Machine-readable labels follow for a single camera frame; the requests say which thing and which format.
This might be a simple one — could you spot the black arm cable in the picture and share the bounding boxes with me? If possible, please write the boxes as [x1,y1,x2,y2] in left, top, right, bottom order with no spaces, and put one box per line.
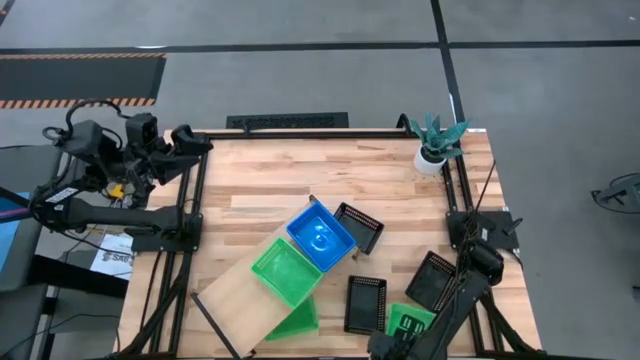
[462,159,497,251]
[42,98,132,144]

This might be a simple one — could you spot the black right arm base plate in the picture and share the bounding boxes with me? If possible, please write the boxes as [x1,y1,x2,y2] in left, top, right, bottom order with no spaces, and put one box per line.
[446,209,524,251]

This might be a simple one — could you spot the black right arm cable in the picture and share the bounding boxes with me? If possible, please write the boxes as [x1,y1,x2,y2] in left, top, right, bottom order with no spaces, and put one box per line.
[462,159,497,251]

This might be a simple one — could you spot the white printed paper sheet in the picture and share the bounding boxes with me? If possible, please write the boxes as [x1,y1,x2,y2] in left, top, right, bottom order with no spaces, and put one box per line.
[89,232,134,281]

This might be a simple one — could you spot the green plant in white pot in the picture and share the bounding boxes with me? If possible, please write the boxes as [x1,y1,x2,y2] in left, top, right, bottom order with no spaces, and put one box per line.
[409,113,471,176]

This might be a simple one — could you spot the black mat with hazard stripes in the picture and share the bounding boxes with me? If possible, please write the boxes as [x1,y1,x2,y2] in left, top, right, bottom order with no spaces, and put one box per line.
[0,52,168,110]

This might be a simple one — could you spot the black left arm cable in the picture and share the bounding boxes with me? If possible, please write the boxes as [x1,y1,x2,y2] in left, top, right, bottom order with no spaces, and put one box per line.
[42,98,132,144]

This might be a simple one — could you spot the blue flat panel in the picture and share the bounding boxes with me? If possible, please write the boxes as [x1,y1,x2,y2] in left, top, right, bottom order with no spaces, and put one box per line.
[0,192,31,275]

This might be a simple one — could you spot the green plastic basket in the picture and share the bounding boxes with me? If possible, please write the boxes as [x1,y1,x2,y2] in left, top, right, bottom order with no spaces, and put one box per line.
[263,294,321,343]
[250,236,325,310]
[385,302,437,346]

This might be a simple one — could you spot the wooden shelf with black legs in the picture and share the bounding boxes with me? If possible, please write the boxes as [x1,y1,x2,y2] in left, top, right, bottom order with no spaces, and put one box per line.
[191,193,361,359]

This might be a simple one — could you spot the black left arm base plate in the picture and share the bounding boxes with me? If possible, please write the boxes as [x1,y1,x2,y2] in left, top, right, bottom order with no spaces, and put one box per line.
[130,213,204,254]

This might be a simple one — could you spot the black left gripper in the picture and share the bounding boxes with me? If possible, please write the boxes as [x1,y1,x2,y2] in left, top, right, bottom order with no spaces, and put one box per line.
[124,112,215,194]

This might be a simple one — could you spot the black plastic basket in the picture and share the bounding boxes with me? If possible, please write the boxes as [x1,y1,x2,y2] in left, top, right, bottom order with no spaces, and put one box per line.
[404,250,460,314]
[343,275,389,337]
[332,201,386,256]

